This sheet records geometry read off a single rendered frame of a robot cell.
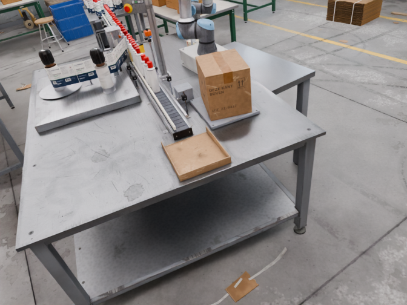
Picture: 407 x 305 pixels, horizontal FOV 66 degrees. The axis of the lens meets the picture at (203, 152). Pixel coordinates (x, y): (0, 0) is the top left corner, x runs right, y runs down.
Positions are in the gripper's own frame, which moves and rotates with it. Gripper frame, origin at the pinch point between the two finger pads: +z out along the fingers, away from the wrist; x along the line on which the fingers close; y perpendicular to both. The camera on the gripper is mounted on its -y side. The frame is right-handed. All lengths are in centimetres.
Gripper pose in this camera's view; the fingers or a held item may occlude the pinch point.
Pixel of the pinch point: (197, 42)
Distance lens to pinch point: 279.1
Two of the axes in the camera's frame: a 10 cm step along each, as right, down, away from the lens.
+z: 1.3, 7.8, 6.2
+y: 6.2, 4.2, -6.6
